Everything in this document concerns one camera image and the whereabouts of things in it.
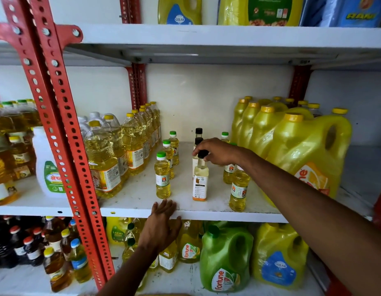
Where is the person's right hand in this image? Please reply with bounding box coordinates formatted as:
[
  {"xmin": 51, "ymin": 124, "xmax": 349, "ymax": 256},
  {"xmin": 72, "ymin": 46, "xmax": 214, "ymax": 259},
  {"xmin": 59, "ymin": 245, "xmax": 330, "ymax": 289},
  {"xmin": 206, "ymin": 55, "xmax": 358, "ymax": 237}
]
[{"xmin": 193, "ymin": 138, "xmax": 245, "ymax": 166}]

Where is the person's left hand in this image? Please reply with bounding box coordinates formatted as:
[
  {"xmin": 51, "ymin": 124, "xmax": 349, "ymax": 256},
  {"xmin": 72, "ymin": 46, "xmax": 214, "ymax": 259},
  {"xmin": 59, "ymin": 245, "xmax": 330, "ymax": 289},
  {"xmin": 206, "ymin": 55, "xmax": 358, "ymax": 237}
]
[{"xmin": 138, "ymin": 199, "xmax": 182, "ymax": 254}]

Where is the black-capped oil bottle orange label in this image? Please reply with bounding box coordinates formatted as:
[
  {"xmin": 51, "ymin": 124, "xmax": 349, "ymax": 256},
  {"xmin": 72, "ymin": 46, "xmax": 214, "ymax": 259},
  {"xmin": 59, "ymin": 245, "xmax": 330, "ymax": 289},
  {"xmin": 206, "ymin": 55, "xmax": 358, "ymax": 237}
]
[{"xmin": 192, "ymin": 150, "xmax": 210, "ymax": 202}]

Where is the person's left forearm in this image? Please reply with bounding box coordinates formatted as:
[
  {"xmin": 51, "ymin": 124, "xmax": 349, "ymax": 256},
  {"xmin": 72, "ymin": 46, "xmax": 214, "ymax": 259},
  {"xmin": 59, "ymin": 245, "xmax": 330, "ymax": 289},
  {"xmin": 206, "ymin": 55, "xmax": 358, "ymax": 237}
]
[{"xmin": 96, "ymin": 243, "xmax": 162, "ymax": 296}]

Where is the person's right forearm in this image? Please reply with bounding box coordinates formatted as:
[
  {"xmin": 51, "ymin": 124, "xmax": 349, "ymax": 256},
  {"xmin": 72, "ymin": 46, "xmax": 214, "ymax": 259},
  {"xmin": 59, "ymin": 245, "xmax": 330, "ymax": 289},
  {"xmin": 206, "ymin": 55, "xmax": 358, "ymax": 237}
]
[{"xmin": 237, "ymin": 147, "xmax": 381, "ymax": 296}]

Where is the white metal shelf board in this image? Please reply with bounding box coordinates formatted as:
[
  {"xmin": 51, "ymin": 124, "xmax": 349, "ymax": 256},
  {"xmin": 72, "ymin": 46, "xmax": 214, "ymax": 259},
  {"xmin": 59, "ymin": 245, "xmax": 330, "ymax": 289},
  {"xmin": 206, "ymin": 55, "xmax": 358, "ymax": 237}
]
[
  {"xmin": 0, "ymin": 243, "xmax": 326, "ymax": 296},
  {"xmin": 0, "ymin": 142, "xmax": 375, "ymax": 224},
  {"xmin": 0, "ymin": 23, "xmax": 381, "ymax": 72}
]

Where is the slim dark-green-capped oil bottle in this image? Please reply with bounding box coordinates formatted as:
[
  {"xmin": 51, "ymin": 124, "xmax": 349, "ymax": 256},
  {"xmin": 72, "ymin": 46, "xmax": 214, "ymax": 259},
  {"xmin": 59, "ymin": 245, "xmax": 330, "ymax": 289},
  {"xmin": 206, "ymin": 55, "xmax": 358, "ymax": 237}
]
[
  {"xmin": 122, "ymin": 237, "xmax": 137, "ymax": 264},
  {"xmin": 125, "ymin": 223, "xmax": 140, "ymax": 244}
]

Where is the square oil bottle white label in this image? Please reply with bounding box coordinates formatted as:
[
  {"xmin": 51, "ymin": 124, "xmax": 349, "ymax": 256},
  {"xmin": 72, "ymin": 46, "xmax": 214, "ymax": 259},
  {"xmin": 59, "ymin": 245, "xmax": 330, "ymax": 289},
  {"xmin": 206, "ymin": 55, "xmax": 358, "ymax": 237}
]
[{"xmin": 158, "ymin": 240, "xmax": 179, "ymax": 274}]

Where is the small yellow jug green label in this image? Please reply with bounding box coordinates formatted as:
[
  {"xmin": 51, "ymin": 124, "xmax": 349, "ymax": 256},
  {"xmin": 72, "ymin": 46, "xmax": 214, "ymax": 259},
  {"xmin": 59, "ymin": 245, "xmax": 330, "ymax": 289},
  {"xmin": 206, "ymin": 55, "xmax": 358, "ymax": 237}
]
[{"xmin": 105, "ymin": 217, "xmax": 133, "ymax": 246}]

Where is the green oil jug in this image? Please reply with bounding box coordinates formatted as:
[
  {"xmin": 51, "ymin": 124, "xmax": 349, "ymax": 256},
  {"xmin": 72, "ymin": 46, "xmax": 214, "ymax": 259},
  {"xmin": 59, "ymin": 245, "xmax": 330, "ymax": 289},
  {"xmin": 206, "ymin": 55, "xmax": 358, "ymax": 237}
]
[{"xmin": 199, "ymin": 224, "xmax": 254, "ymax": 293}]

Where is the row of yellow-capped clear oil bottles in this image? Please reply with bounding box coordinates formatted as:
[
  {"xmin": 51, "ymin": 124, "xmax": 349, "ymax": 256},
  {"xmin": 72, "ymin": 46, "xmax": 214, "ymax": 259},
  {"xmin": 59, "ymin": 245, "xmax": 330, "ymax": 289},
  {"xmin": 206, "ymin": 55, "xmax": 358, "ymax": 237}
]
[{"xmin": 78, "ymin": 101, "xmax": 162, "ymax": 199}]

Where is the row of big yellow oil jugs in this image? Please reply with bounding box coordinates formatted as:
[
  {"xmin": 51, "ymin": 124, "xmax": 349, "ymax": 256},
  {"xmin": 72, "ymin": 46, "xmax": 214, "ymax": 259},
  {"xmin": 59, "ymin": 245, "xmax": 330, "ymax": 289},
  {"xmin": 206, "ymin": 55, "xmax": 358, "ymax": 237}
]
[{"xmin": 231, "ymin": 96, "xmax": 353, "ymax": 209}]

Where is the oil bottle with blue cap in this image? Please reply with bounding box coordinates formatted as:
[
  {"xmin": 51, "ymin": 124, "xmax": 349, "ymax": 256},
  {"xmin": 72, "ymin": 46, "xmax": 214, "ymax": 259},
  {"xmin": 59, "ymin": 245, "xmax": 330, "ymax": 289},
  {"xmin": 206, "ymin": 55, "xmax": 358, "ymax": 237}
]
[{"xmin": 69, "ymin": 238, "xmax": 92, "ymax": 284}]

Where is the yellow oil jug blue label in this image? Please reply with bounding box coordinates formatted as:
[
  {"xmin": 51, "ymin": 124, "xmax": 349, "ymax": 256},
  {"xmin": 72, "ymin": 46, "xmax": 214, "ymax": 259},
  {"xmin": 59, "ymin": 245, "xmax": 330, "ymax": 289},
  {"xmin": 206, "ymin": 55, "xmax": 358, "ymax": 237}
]
[
  {"xmin": 157, "ymin": 0, "xmax": 203, "ymax": 26},
  {"xmin": 252, "ymin": 222, "xmax": 310, "ymax": 289}
]

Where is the red slotted rear upright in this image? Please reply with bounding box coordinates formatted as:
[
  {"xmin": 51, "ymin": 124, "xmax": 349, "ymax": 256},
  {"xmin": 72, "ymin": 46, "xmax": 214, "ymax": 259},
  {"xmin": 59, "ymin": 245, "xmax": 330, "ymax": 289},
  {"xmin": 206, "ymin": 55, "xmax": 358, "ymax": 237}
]
[
  {"xmin": 119, "ymin": 0, "xmax": 148, "ymax": 110},
  {"xmin": 288, "ymin": 65, "xmax": 312, "ymax": 106}
]

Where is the white jug with green label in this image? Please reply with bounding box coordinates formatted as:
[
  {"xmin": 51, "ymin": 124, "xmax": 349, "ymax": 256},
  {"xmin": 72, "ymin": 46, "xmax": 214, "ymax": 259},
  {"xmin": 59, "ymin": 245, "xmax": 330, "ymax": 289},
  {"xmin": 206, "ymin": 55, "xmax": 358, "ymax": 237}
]
[{"xmin": 32, "ymin": 126, "xmax": 67, "ymax": 198}]

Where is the amber bottle with yellow cap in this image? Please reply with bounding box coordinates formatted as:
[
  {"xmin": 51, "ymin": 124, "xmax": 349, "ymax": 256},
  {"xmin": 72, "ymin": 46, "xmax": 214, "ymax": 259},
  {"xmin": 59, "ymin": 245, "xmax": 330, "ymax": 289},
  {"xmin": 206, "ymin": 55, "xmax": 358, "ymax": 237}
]
[{"xmin": 43, "ymin": 247, "xmax": 74, "ymax": 293}]

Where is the red slotted steel upright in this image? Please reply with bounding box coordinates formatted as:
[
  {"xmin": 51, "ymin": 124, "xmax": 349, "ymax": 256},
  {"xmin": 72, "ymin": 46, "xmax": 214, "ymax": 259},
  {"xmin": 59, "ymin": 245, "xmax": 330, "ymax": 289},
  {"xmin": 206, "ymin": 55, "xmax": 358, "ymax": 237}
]
[{"xmin": 0, "ymin": 0, "xmax": 116, "ymax": 291}]

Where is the group of dark red-capped bottles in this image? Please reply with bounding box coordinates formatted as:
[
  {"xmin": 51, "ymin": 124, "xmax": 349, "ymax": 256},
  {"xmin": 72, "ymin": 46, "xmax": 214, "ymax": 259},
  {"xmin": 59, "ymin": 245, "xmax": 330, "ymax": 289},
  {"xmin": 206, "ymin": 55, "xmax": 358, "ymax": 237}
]
[{"xmin": 0, "ymin": 215, "xmax": 45, "ymax": 270}]

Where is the wide yellow jug green label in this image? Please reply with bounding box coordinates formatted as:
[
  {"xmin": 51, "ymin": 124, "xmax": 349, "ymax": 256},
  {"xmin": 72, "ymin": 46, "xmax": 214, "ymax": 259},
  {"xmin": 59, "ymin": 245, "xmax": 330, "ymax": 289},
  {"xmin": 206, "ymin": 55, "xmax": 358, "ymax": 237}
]
[{"xmin": 217, "ymin": 0, "xmax": 304, "ymax": 27}]

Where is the cluster of amber oil bottles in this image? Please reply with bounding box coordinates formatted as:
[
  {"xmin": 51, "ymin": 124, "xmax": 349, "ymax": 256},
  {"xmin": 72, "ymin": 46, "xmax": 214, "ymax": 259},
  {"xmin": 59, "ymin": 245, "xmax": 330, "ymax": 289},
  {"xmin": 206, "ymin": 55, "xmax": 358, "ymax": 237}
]
[{"xmin": 0, "ymin": 99, "xmax": 42, "ymax": 207}]

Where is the blue plastic packet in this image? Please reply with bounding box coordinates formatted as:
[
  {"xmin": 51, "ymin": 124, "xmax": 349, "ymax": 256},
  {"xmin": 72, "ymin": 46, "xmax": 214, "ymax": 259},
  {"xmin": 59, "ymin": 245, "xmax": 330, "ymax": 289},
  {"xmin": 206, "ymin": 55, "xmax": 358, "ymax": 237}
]
[{"xmin": 300, "ymin": 0, "xmax": 381, "ymax": 28}]

